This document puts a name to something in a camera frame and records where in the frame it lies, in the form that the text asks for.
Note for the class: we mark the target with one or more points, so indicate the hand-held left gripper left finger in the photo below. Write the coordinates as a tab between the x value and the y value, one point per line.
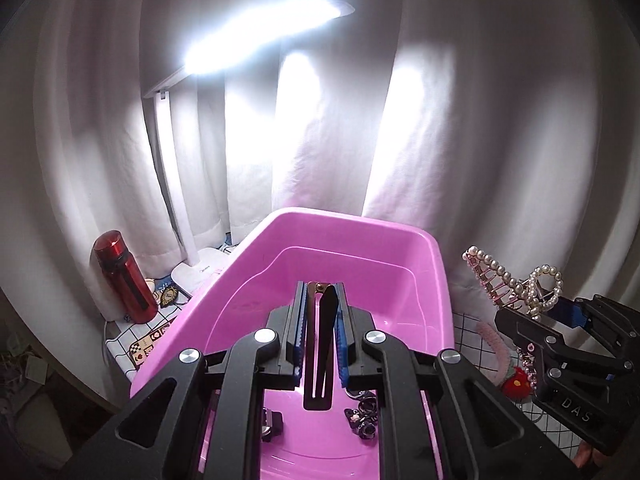
301	330

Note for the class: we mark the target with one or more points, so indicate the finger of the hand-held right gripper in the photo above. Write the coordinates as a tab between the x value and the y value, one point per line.
570	312
530	332

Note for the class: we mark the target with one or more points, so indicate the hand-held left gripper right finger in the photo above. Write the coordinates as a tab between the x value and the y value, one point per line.
341	350

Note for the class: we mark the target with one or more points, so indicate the black wrist watch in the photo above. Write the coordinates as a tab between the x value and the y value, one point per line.
325	325

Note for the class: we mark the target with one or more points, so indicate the pearl hair claw clip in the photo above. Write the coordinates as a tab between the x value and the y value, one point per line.
500	272

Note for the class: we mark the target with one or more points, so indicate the pink plastic basin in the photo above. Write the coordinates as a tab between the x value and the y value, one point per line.
350	280

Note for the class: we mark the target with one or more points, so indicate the person's right hand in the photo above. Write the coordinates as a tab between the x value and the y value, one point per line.
585	456

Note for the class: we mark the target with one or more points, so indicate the pink strawberry headband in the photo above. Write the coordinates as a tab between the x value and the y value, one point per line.
492	345

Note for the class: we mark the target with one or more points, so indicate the black checked white tablecloth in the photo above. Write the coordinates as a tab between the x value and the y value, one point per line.
470	330

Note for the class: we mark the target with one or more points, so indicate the dark shiny trinket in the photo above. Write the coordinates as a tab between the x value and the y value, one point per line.
362	417

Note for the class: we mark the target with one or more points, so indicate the small black metal clasp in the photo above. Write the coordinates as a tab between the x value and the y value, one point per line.
272	422

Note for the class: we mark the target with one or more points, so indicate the small patterned badge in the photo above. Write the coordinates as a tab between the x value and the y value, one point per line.
168	296

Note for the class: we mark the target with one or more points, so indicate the heart patterned mat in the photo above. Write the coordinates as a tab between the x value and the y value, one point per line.
147	347

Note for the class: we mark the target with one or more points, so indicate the red water bottle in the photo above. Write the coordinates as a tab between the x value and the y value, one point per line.
125	280

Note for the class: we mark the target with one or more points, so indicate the white curtain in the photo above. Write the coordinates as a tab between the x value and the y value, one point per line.
450	160

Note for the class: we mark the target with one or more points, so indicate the white desk lamp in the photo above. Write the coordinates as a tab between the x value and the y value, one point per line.
165	160

